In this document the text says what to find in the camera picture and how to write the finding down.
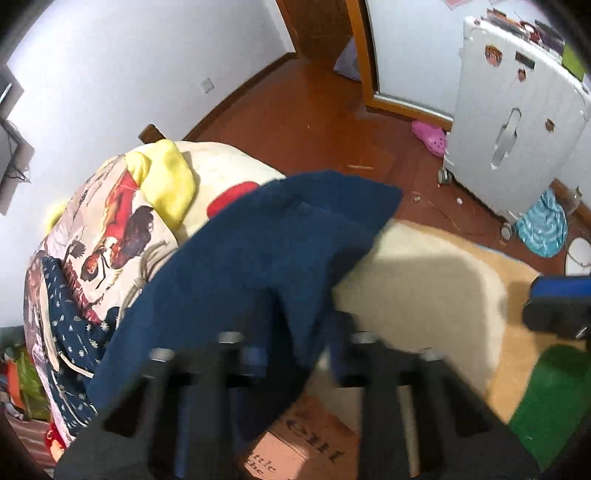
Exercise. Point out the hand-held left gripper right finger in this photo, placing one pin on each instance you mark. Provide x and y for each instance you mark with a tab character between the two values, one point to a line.
383	369

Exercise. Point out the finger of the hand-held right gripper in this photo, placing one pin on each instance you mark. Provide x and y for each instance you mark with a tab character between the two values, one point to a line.
558	300

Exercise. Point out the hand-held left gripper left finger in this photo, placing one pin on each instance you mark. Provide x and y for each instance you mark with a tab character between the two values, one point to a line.
217	369

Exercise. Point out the navy blue garment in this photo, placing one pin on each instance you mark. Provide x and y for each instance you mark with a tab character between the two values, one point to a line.
254	254

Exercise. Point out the white round object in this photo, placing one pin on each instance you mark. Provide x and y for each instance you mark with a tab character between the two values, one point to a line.
581	256

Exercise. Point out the teal patterned cloth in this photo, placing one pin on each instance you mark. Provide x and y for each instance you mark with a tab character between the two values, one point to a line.
545	226

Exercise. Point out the cream fluffy rug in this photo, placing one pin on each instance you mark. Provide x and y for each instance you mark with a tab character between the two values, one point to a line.
415	286

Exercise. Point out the green mat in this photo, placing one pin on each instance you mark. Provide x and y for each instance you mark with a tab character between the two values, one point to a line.
554	397

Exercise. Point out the glass jar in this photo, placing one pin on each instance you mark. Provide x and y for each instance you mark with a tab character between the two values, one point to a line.
572	201

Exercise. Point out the cardboard box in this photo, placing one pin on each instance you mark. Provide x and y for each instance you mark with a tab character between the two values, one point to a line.
304	443

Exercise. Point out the red cloth patch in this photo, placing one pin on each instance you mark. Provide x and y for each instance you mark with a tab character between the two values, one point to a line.
233	194

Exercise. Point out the red yellow plush toy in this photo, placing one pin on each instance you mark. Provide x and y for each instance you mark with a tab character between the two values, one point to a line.
56	441

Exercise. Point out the printed blanket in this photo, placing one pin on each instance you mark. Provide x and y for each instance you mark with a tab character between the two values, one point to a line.
115	221

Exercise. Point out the white suitcase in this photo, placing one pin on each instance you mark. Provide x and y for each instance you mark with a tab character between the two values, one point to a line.
512	115

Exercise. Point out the yellow cloth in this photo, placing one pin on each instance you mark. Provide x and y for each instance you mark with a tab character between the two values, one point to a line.
166	184

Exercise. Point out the pink clog shoe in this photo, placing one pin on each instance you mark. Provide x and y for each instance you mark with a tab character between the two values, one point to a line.
429	137

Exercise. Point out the purple cloth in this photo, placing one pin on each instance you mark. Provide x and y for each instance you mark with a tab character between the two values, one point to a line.
348	62

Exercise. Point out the wooden door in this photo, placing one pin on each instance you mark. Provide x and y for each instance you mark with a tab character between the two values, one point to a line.
318	25

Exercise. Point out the wooden bed post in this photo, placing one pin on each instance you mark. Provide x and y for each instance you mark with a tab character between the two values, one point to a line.
151	134

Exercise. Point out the white wall outlet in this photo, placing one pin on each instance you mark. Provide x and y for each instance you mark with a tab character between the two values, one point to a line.
207	85

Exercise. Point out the wall-mounted screen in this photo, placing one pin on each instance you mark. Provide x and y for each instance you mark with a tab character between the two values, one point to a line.
11	152

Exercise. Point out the wooden door frame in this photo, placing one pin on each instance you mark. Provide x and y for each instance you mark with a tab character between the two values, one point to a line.
364	69

